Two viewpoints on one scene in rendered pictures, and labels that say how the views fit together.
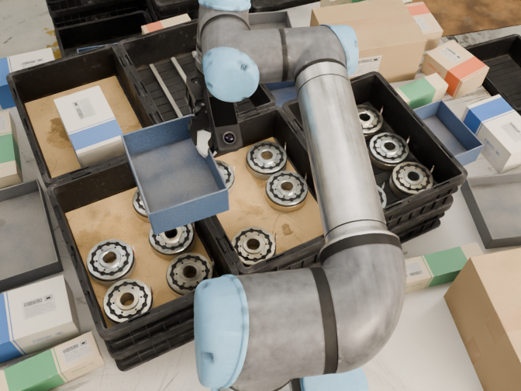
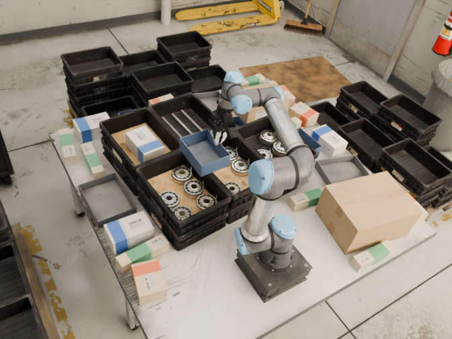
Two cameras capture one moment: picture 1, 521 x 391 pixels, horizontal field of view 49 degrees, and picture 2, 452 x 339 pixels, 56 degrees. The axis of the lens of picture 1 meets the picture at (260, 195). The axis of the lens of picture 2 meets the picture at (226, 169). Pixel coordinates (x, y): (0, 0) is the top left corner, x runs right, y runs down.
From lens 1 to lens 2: 0.95 m
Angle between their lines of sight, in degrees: 14
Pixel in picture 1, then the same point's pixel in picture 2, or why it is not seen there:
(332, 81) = (278, 103)
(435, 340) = (314, 227)
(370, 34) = not seen: hidden behind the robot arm
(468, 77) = (310, 118)
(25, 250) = (116, 205)
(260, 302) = (275, 162)
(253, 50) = (249, 95)
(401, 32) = not seen: hidden behind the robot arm
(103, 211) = (157, 181)
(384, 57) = not seen: hidden behind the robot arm
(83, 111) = (141, 136)
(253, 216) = (227, 179)
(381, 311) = (309, 164)
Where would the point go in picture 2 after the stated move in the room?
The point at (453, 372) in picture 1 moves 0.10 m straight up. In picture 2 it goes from (323, 239) to (329, 227)
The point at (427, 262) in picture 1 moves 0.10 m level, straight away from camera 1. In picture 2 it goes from (306, 195) to (311, 183)
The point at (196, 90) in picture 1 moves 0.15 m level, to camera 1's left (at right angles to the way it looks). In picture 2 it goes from (216, 116) to (181, 115)
